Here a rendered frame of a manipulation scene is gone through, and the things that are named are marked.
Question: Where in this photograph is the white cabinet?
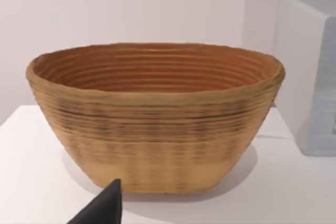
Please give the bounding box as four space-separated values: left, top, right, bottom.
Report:
272 0 336 158

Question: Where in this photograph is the brown woven basket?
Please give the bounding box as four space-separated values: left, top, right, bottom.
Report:
25 42 286 194

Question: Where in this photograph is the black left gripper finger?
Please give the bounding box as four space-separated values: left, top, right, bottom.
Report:
66 178 123 224

